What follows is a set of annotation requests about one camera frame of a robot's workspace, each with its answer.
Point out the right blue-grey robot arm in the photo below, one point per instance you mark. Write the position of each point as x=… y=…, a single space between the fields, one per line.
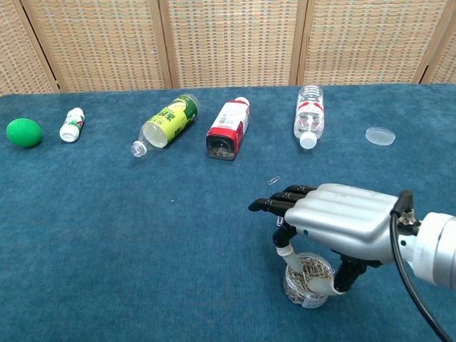
x=438 y=249

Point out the round paperclip container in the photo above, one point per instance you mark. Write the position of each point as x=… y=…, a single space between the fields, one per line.
x=303 y=297

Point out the green yellow label bottle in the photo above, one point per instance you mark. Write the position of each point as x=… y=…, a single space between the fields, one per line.
x=171 y=123

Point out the small white drink bottle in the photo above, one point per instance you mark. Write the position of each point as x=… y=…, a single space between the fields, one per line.
x=72 y=125

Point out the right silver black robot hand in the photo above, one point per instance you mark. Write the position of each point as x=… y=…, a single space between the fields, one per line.
x=342 y=217

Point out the woven wooden folding screen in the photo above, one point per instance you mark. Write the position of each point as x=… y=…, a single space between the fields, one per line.
x=228 y=42

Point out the clear water bottle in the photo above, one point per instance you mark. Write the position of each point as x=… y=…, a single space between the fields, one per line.
x=309 y=114

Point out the green ball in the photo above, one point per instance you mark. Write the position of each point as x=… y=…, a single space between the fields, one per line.
x=24 y=132

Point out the blue table mat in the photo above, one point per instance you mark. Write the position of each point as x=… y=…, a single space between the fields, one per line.
x=107 y=231

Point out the clear plastic lid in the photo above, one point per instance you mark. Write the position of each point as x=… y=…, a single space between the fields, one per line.
x=380 y=135

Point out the red drink bottle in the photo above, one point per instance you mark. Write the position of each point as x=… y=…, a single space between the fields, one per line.
x=228 y=128

